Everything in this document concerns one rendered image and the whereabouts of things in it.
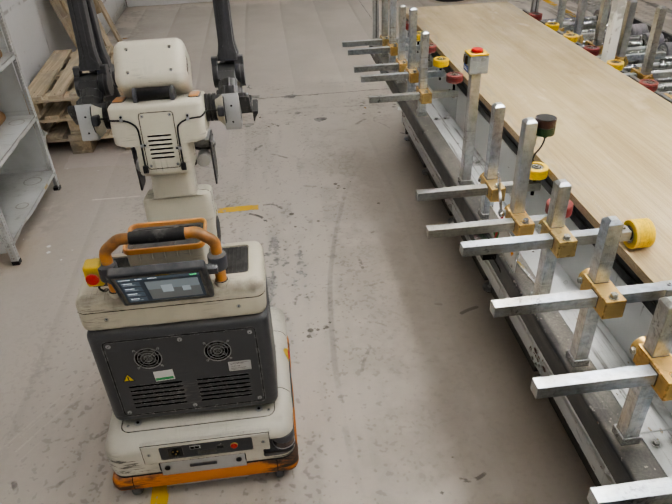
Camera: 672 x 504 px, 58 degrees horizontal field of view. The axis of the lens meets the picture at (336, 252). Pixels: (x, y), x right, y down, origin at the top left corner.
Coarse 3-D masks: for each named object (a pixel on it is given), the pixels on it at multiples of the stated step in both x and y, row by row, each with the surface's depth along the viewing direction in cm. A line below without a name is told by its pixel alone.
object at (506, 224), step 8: (536, 216) 191; (544, 216) 191; (440, 224) 189; (448, 224) 189; (456, 224) 189; (464, 224) 188; (472, 224) 188; (480, 224) 188; (488, 224) 188; (496, 224) 188; (504, 224) 188; (512, 224) 189; (536, 224) 190; (432, 232) 187; (440, 232) 187; (448, 232) 188; (456, 232) 188; (464, 232) 188; (472, 232) 189; (480, 232) 189; (488, 232) 189
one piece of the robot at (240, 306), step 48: (144, 240) 164; (96, 288) 176; (240, 288) 176; (96, 336) 180; (144, 336) 181; (192, 336) 183; (240, 336) 186; (144, 384) 192; (192, 384) 194; (240, 384) 197
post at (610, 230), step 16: (608, 224) 136; (608, 240) 137; (592, 256) 144; (608, 256) 140; (592, 272) 145; (608, 272) 143; (592, 320) 151; (576, 336) 156; (592, 336) 154; (576, 352) 157
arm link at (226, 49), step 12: (216, 0) 187; (216, 12) 189; (228, 12) 189; (216, 24) 190; (228, 24) 190; (228, 36) 192; (228, 48) 193; (216, 60) 195; (240, 60) 196; (216, 72) 195; (240, 72) 196; (216, 84) 197
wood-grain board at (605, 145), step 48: (528, 48) 323; (576, 48) 320; (480, 96) 270; (528, 96) 265; (576, 96) 263; (624, 96) 261; (576, 144) 224; (624, 144) 222; (576, 192) 194; (624, 192) 193
